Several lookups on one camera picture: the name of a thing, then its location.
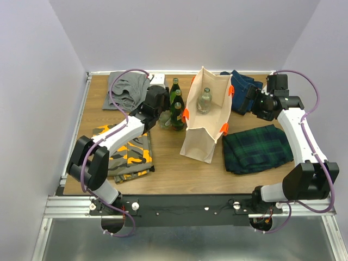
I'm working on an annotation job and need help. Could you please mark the green plaid folded cloth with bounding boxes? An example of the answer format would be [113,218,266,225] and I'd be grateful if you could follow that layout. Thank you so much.
[222,125,294,175]

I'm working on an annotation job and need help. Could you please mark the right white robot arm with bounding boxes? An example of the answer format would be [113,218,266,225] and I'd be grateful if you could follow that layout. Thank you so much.
[241,70,339,213]

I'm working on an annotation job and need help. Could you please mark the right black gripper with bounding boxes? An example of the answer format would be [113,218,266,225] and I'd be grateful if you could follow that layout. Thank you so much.
[239,85,274,122]

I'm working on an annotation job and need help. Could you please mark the grey folded shorts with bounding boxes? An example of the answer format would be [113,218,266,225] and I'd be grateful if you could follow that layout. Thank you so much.
[108,71,150,112]

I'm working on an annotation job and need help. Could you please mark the green glass bottle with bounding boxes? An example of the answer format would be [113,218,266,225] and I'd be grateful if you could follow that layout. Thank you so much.
[171,102,184,131]
[196,88,212,114]
[158,110,171,129]
[170,78,180,95]
[170,89,184,106]

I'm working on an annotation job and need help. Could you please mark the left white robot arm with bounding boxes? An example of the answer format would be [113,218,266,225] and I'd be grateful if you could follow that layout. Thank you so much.
[66,85,170,215]

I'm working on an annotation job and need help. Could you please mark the dark blue folded jeans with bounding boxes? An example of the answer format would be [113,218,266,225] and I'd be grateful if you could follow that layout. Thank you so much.
[220,70,263,115]

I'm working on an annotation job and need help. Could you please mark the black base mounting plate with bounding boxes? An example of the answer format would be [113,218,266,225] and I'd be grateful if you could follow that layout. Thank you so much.
[89,193,283,228]

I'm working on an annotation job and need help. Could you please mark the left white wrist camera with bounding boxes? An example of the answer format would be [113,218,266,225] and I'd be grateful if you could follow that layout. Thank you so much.
[148,73,167,88]

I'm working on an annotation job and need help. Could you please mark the beige canvas tote bag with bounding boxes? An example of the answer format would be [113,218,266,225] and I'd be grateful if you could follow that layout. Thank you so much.
[180,67,234,164]

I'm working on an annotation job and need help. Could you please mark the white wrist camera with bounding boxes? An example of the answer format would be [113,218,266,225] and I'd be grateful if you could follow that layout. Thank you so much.
[148,73,167,88]
[262,85,268,95]

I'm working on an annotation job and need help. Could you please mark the orange camouflage folded pants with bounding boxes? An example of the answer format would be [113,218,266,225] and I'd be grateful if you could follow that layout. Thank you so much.
[108,133,155,183]

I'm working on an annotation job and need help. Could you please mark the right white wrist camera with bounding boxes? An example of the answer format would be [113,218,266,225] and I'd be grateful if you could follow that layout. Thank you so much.
[262,85,268,95]

